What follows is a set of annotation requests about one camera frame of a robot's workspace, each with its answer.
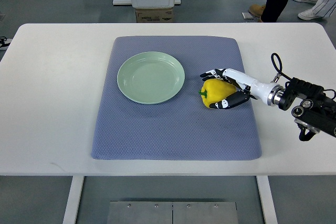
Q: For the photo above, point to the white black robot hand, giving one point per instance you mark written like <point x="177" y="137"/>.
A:
<point x="246" y="87"/>

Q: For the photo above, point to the yellow bell pepper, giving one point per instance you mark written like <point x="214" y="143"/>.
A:
<point x="215" y="90"/>

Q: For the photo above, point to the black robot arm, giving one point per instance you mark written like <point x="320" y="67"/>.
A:
<point x="314" y="114"/>

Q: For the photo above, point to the light green plate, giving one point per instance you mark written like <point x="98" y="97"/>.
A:
<point x="150" y="77"/>

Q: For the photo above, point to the blue textured mat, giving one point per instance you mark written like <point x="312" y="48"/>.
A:
<point x="181" y="128"/>

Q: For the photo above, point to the right white table leg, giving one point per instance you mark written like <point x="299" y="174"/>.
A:
<point x="266" y="200"/>

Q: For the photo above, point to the white table leg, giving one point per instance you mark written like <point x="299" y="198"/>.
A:
<point x="266" y="200"/>
<point x="73" y="201"/>

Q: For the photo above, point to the brown cardboard box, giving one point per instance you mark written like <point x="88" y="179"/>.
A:
<point x="154" y="15"/>

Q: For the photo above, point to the left white table leg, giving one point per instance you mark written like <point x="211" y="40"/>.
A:
<point x="73" y="201"/>

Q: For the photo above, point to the black white shoe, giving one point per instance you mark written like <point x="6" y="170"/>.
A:
<point x="4" y="42"/>

